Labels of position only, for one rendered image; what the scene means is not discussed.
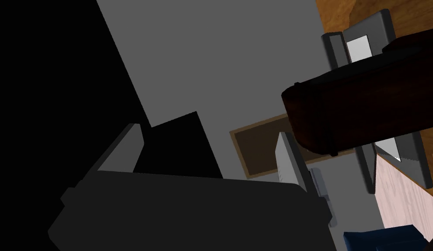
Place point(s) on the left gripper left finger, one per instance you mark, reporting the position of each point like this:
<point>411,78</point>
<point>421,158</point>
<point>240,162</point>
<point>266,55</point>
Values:
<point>127,150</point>

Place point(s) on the dark brown wooden table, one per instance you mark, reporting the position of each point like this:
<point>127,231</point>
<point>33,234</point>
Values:
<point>362,108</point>

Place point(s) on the grey framed window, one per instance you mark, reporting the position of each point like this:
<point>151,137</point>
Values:
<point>337,52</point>

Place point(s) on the blue box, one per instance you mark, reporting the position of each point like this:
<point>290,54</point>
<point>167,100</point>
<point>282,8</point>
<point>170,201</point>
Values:
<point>380,238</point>

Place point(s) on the brown framed wall picture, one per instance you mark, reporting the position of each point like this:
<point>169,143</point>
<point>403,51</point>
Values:
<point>261,150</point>

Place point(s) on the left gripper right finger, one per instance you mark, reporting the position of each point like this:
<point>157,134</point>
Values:
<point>287,164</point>

